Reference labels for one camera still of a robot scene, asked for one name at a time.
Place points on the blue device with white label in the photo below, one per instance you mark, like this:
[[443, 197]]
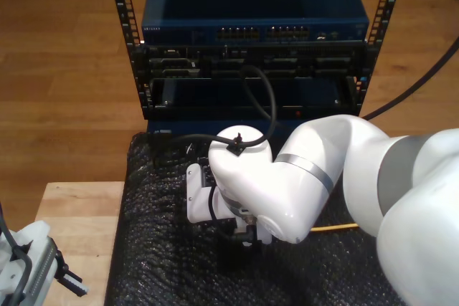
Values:
[[215, 91]]

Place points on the black rack server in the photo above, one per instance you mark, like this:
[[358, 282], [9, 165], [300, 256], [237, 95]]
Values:
[[305, 58]]

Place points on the black bubble wrap mat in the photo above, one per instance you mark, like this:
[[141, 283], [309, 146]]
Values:
[[161, 230]]

